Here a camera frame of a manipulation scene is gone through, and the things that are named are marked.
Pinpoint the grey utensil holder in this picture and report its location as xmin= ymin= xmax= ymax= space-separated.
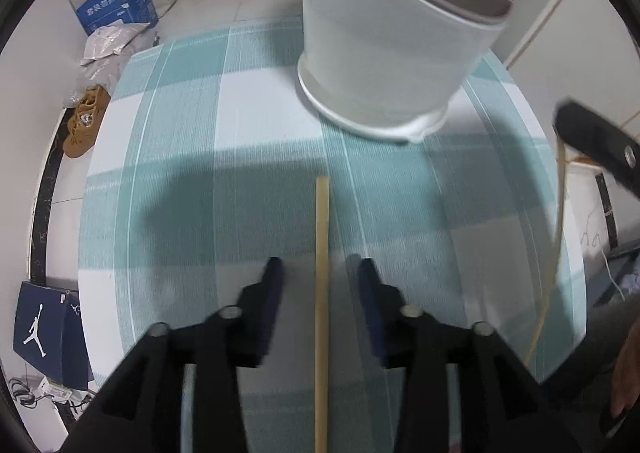
xmin=297 ymin=0 xmax=514 ymax=143

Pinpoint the person's dark grey clothing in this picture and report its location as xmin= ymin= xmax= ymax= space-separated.
xmin=542 ymin=302 xmax=640 ymax=453

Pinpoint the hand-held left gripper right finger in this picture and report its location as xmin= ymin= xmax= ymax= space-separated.
xmin=357 ymin=257 xmax=583 ymax=453

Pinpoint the person's right hand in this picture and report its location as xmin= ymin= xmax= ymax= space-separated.
xmin=611 ymin=333 xmax=640 ymax=419

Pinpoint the brown suede shoe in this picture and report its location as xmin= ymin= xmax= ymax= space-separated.
xmin=62 ymin=103 xmax=108 ymax=159
xmin=75 ymin=86 xmax=112 ymax=124

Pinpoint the white plastic parcel bag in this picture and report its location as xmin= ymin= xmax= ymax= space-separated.
xmin=80 ymin=22 xmax=153 ymax=65

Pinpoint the navy shoe box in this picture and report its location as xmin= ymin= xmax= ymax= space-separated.
xmin=12 ymin=281 xmax=95 ymax=391

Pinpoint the light blue cloth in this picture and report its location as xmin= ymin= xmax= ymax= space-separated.
xmin=617 ymin=270 xmax=640 ymax=299

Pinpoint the single wooden chopstick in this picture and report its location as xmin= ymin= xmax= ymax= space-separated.
xmin=313 ymin=176 xmax=331 ymax=453
xmin=525 ymin=133 xmax=571 ymax=369

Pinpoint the blue cardboard box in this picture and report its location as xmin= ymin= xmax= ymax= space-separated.
xmin=75 ymin=0 xmax=160 ymax=36

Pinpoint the white cable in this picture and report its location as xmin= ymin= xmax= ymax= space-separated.
xmin=577 ymin=198 xmax=628 ymax=304

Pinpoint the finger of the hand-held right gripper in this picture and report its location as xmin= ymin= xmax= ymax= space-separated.
xmin=554 ymin=100 xmax=640 ymax=200

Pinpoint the black cable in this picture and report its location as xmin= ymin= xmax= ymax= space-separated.
xmin=7 ymin=378 xmax=38 ymax=406

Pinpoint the teal checked tablecloth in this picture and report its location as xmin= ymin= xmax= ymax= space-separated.
xmin=77 ymin=18 xmax=588 ymax=453

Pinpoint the grey plastic parcel bag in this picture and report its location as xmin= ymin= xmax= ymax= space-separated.
xmin=75 ymin=33 xmax=161 ymax=94

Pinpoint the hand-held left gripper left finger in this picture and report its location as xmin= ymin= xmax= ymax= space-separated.
xmin=60 ymin=256 xmax=287 ymax=453

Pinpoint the white power strip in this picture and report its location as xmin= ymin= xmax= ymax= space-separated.
xmin=39 ymin=375 xmax=71 ymax=400

